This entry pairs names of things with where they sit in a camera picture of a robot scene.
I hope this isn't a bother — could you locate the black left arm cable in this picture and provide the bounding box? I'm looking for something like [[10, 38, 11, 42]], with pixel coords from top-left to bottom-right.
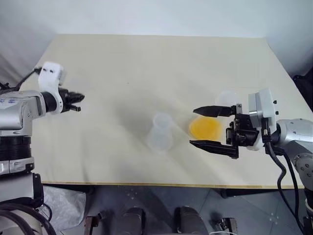
[[0, 68, 43, 92]]

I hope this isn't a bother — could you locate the silver robot torso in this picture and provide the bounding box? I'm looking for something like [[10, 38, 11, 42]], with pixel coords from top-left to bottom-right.
[[0, 172, 58, 235]]

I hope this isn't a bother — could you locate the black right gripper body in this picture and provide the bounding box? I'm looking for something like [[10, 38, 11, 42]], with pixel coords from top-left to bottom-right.
[[225, 103, 260, 148]]

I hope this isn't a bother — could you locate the clear plastic bottle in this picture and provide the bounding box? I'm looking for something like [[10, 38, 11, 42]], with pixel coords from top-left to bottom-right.
[[146, 113, 174, 152]]

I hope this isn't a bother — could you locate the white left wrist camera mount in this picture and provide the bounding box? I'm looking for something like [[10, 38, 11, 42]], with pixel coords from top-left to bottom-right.
[[38, 62, 68, 115]]

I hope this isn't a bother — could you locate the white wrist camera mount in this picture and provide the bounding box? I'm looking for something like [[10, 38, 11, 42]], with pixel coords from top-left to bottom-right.
[[38, 62, 68, 115], [246, 88, 279, 151]]

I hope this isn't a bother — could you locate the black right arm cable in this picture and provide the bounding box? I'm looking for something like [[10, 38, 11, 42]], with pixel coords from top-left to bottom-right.
[[262, 129, 306, 235]]

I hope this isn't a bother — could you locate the black object beside table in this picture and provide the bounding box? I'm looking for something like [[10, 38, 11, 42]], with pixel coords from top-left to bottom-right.
[[292, 72, 313, 111]]

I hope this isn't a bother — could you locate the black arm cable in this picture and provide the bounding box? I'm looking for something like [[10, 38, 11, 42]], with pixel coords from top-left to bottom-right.
[[0, 68, 43, 92], [262, 129, 306, 235]]

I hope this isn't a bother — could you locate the clear cup with orange liquid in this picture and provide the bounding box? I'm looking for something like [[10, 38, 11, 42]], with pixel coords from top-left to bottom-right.
[[188, 116, 224, 143]]

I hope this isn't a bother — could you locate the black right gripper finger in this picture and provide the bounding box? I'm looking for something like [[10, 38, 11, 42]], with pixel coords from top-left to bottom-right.
[[193, 105, 237, 118], [189, 139, 240, 160]]

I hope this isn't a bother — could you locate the clear plastic bag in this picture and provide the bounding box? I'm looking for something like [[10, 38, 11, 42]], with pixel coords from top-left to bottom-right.
[[42, 185, 87, 231]]

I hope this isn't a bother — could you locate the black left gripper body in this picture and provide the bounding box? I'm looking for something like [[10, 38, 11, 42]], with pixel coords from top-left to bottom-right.
[[58, 88, 71, 114]]

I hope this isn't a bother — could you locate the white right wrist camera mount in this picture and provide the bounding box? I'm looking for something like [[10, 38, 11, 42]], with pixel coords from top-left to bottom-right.
[[246, 88, 279, 151]]

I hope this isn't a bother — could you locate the dark rounded shape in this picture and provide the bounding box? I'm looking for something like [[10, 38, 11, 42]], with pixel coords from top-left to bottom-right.
[[174, 206, 204, 235], [121, 207, 148, 235]]

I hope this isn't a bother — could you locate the clear empty plastic cup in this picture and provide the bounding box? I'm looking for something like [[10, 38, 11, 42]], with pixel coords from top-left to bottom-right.
[[215, 90, 241, 108]]

